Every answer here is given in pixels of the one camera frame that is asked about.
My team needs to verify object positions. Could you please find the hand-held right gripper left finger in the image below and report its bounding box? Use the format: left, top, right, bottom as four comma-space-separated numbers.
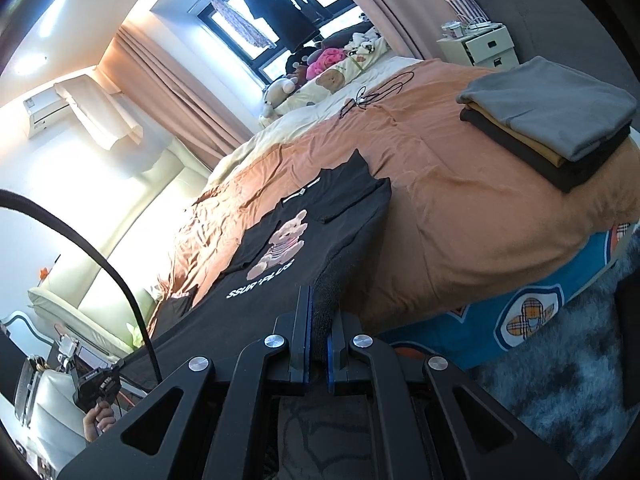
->
55, 285, 316, 480

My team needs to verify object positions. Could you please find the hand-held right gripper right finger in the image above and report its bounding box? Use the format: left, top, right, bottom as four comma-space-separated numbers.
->
326, 310, 571, 480

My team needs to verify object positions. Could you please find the black printed t-shirt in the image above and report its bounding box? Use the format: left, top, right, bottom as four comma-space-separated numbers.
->
120, 149, 393, 396

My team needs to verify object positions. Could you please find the person's left hand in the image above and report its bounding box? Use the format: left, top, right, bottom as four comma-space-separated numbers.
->
82, 404, 118, 443

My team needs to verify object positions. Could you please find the person's leg in grey pants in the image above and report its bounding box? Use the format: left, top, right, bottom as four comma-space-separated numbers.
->
272, 395, 381, 480

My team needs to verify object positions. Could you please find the dark folded cloth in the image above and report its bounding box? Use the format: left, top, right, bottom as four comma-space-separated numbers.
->
150, 287, 195, 333

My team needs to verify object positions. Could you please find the cream padded headboard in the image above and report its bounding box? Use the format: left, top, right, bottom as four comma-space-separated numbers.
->
27, 137, 213, 361

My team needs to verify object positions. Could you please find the cream bedding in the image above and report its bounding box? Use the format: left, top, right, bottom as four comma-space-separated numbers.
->
207, 55, 426, 186

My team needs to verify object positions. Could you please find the orange-brown blanket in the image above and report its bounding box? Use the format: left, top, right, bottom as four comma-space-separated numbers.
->
152, 57, 640, 331

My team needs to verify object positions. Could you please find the grey shaggy rug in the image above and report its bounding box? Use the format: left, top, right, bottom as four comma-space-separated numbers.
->
470, 280, 640, 480

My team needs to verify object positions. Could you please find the beige plush bear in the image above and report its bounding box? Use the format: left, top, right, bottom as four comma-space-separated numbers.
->
257, 76, 298, 123

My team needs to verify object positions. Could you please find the cream bear print pillow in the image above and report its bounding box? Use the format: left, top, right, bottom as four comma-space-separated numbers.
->
280, 35, 396, 108

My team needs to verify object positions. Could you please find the pink curtain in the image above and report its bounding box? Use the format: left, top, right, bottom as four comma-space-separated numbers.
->
97, 25, 261, 181
330, 0, 451, 61

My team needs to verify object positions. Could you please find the white hanging cloth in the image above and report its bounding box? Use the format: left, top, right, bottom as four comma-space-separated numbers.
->
54, 75, 146, 151

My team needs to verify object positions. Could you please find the black round plush toy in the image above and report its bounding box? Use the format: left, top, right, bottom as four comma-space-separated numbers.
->
285, 45, 321, 78

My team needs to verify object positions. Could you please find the pink cloth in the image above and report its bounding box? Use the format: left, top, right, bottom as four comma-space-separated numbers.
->
306, 47, 346, 81

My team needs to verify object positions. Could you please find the white air conditioner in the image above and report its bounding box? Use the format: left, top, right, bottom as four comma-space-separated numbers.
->
22, 74, 123, 140

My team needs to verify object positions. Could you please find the mustard folded garment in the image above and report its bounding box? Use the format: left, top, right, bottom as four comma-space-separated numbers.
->
467, 102, 568, 167

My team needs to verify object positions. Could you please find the white and black plush toy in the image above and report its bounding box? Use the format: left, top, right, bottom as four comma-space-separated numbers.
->
344, 32, 386, 56

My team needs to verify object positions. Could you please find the dark grey pillow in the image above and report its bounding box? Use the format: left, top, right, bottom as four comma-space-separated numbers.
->
320, 25, 366, 51

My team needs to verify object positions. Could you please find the floral hanging garment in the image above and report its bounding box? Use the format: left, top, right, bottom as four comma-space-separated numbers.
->
210, 0, 273, 50

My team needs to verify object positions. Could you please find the black hanging coat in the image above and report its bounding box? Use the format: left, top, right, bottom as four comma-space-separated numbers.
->
242, 0, 321, 51

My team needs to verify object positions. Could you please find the white nightstand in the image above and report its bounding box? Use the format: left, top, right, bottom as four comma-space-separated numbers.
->
436, 25, 518, 71

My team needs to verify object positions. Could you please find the grey folded garment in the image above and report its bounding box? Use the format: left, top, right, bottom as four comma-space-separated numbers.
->
456, 56, 637, 162

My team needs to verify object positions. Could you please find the white power strip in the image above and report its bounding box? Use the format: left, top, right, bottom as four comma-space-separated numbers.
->
440, 20, 506, 38

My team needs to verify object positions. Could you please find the red striped bag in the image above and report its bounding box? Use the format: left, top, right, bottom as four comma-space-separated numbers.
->
435, 0, 488, 31

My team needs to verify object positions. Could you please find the left hand-held gripper black cable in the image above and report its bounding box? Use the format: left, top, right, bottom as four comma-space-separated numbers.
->
0, 190, 163, 386

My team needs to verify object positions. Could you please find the thin black charging cable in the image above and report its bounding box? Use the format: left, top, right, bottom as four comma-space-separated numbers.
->
340, 71, 416, 121

